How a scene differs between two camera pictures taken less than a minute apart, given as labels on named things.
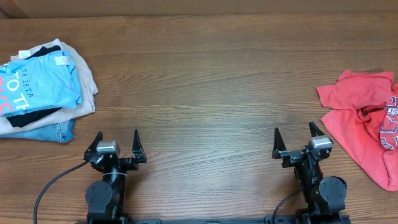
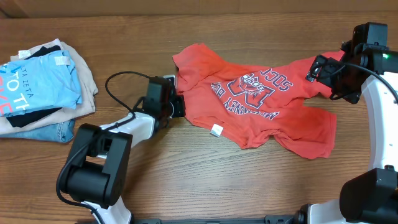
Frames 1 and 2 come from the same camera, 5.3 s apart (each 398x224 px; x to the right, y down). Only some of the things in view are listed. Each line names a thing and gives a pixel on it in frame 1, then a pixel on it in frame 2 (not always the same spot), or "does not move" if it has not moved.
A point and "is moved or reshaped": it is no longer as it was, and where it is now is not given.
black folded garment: x=18 y=121 does not move
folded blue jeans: x=63 y=132 does not move
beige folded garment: x=88 y=90 does not move
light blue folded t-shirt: x=45 y=81 does not move
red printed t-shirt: x=364 y=121 is moved or reshaped
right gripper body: x=292 y=158 to x=343 y=83
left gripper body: x=127 y=165 to x=174 y=107
